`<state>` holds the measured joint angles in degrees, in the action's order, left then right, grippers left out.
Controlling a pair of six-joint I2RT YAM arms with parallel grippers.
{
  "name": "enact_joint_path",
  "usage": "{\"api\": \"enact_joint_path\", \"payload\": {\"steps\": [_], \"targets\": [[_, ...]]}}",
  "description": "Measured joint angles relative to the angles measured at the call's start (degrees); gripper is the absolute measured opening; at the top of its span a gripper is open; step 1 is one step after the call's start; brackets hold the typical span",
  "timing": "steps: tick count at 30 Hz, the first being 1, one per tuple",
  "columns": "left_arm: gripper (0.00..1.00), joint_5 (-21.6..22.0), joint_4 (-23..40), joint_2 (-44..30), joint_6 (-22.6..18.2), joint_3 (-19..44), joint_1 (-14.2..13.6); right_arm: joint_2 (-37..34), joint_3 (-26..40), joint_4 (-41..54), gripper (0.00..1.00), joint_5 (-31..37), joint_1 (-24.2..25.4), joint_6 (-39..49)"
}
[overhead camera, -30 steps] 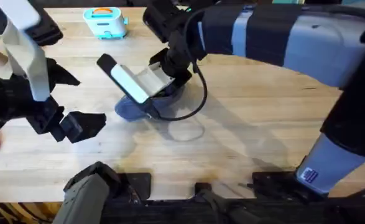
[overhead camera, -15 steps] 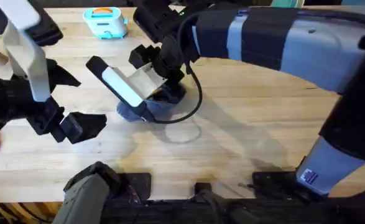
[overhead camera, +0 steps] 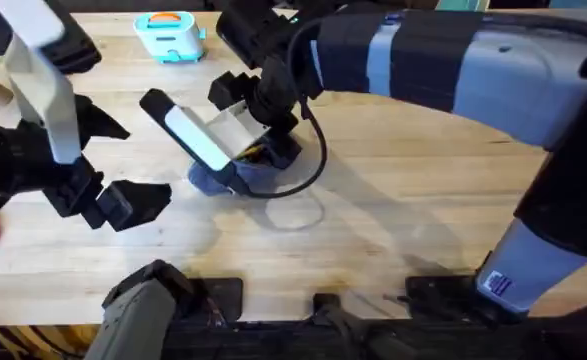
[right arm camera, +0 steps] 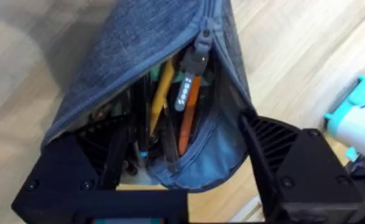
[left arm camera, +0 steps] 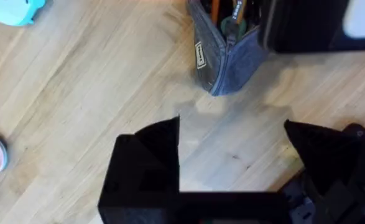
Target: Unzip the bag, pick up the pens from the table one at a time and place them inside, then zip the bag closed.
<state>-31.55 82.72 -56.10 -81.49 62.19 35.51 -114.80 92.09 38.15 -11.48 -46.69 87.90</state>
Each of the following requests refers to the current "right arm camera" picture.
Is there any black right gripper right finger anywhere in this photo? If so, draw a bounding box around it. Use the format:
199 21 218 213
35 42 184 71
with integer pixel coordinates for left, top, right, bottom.
239 113 364 224

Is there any blue denim zip bag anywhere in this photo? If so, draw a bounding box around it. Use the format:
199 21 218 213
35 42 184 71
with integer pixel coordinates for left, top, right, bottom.
40 0 258 194

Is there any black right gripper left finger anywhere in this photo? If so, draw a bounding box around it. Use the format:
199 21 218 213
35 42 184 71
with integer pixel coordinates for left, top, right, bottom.
11 117 131 224

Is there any turquoise and white case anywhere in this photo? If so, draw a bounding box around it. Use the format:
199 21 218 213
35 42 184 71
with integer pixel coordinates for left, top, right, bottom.
323 73 365 166

